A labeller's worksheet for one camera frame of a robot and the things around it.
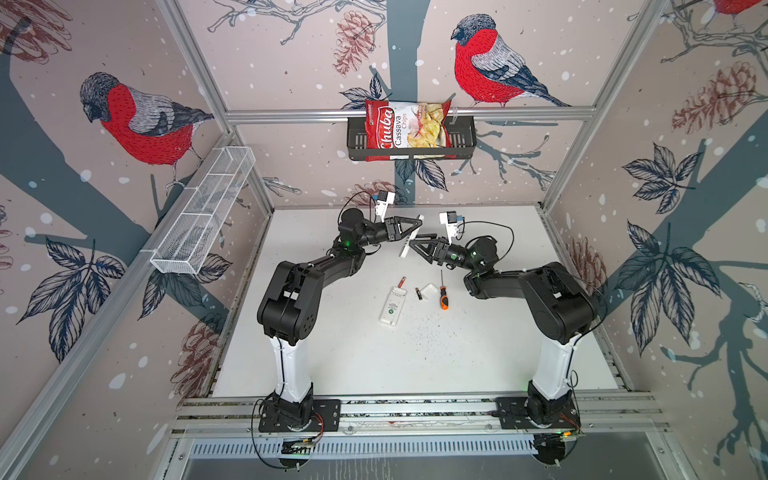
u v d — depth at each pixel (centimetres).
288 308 52
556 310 52
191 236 73
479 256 71
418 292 96
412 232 79
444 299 93
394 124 87
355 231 73
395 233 76
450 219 78
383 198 80
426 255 76
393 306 92
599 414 75
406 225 81
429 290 98
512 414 73
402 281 100
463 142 94
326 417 73
